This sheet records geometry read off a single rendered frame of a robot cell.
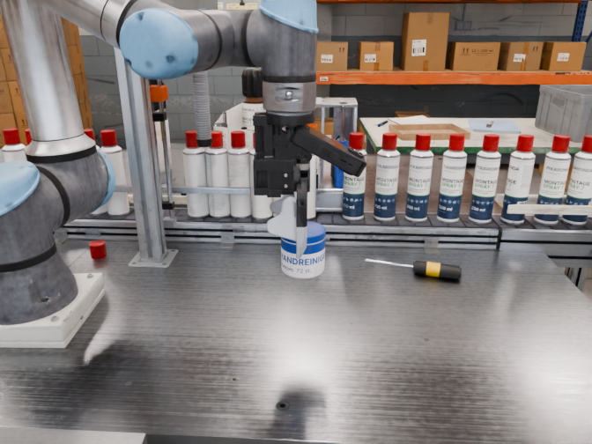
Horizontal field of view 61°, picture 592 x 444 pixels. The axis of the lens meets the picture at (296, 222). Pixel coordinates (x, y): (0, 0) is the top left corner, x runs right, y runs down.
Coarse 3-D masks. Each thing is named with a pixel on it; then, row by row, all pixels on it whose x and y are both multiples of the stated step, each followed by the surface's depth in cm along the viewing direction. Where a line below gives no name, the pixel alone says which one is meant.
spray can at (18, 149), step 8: (8, 136) 117; (16, 136) 118; (8, 144) 117; (16, 144) 118; (8, 152) 117; (16, 152) 118; (24, 152) 119; (8, 160) 118; (16, 160) 118; (24, 160) 119
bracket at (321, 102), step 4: (316, 100) 120; (320, 100) 120; (324, 100) 120; (328, 100) 120; (332, 100) 120; (336, 100) 120; (340, 100) 120; (344, 100) 120; (348, 100) 120; (352, 100) 120; (356, 100) 120; (316, 104) 115; (320, 104) 115; (324, 104) 115; (328, 104) 115; (332, 104) 115; (336, 104) 115; (340, 104) 115; (344, 104) 115; (348, 104) 115; (352, 104) 115; (356, 104) 115
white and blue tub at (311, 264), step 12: (312, 228) 78; (324, 228) 78; (288, 240) 75; (312, 240) 75; (324, 240) 77; (288, 252) 76; (312, 252) 76; (324, 252) 78; (288, 264) 77; (300, 264) 76; (312, 264) 76; (300, 276) 77; (312, 276) 77
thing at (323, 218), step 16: (336, 224) 117; (352, 224) 117; (368, 224) 117; (384, 224) 117; (400, 224) 117; (416, 224) 117; (432, 224) 117; (448, 224) 117; (464, 224) 117; (496, 224) 117
